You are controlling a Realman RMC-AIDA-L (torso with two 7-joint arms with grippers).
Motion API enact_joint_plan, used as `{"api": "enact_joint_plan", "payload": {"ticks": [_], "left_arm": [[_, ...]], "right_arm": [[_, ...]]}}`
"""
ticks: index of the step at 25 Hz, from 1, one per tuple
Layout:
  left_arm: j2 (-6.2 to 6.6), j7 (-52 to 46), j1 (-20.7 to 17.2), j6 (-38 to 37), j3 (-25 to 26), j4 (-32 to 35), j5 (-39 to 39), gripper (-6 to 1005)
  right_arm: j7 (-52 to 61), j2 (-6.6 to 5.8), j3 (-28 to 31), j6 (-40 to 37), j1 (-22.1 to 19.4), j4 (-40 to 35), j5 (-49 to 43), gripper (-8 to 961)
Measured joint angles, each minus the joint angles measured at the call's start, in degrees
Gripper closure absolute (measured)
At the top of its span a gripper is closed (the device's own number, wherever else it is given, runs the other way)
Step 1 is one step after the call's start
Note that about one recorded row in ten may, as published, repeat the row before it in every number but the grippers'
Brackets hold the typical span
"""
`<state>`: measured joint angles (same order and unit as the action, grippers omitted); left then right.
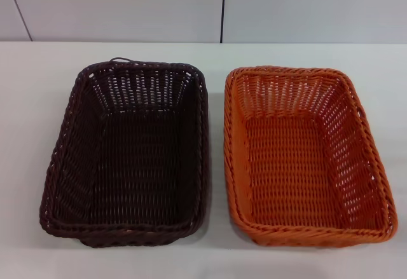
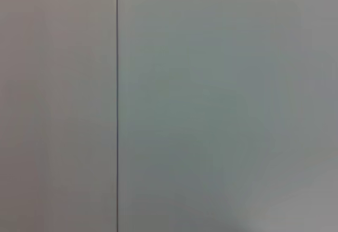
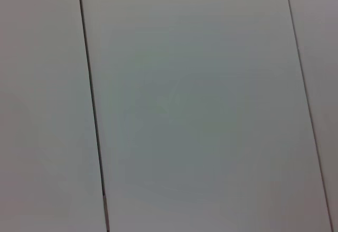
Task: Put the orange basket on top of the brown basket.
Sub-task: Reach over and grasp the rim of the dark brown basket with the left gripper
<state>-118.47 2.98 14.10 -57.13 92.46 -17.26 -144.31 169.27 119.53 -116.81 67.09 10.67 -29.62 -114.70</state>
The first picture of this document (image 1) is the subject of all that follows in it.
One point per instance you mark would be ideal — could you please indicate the orange yellow woven basket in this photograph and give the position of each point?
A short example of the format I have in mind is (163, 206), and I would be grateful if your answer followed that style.
(295, 152)

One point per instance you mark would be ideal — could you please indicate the dark brown woven basket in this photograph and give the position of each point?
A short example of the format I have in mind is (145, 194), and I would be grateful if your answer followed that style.
(143, 152)

